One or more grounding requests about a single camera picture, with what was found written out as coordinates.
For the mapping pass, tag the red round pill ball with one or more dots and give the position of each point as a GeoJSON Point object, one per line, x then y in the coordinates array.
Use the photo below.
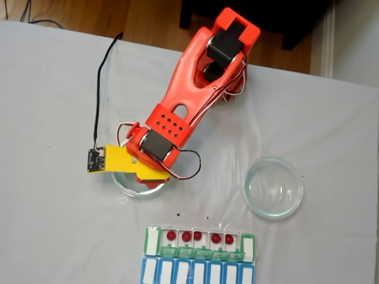
{"type": "Point", "coordinates": [197, 235]}
{"type": "Point", "coordinates": [229, 239]}
{"type": "Point", "coordinates": [186, 236]}
{"type": "Point", "coordinates": [215, 238]}
{"type": "Point", "coordinates": [171, 235]}

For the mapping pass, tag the weekly pill organizer box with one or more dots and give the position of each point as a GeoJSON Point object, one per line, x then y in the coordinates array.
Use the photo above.
{"type": "Point", "coordinates": [195, 266]}

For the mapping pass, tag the clear glass bowl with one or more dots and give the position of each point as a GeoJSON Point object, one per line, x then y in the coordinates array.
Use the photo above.
{"type": "Point", "coordinates": [130, 190]}
{"type": "Point", "coordinates": [272, 213]}

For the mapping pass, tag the white table cloth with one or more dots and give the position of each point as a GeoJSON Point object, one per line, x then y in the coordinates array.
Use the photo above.
{"type": "Point", "coordinates": [59, 88]}

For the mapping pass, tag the black furniture piece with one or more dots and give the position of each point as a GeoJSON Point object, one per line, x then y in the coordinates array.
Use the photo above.
{"type": "Point", "coordinates": [281, 12]}

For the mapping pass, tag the black camera circuit board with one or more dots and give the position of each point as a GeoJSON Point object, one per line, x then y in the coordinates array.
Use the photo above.
{"type": "Point", "coordinates": [95, 160]}

